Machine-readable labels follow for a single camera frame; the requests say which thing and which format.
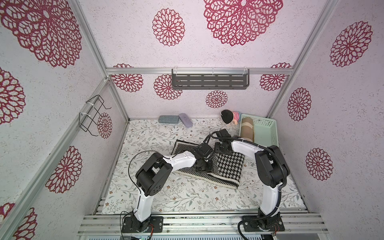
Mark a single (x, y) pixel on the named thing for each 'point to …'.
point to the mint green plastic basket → (265, 130)
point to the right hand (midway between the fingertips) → (218, 147)
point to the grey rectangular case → (168, 119)
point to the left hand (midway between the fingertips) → (212, 171)
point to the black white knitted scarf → (227, 168)
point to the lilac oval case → (187, 122)
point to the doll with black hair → (228, 117)
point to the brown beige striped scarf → (247, 131)
